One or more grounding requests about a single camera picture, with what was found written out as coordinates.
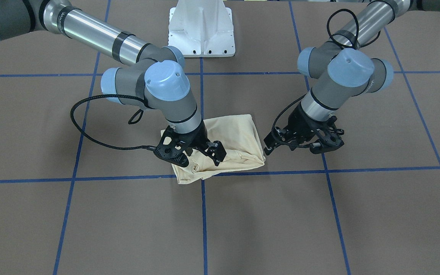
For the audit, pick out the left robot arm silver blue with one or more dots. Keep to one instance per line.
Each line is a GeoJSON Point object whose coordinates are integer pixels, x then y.
{"type": "Point", "coordinates": [342, 71]}

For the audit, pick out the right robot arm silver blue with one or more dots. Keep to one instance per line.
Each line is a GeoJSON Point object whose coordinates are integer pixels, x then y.
{"type": "Point", "coordinates": [152, 77]}

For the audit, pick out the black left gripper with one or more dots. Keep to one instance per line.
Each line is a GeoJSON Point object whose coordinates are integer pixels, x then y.
{"type": "Point", "coordinates": [300, 121]}

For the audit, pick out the white central pedestal column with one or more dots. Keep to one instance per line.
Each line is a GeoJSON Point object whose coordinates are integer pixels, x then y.
{"type": "Point", "coordinates": [202, 28]}

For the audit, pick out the beige long-sleeve printed shirt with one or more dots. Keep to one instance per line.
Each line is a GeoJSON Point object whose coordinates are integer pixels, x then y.
{"type": "Point", "coordinates": [241, 141]}

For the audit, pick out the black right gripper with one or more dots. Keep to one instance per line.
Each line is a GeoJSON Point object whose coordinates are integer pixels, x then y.
{"type": "Point", "coordinates": [198, 137]}

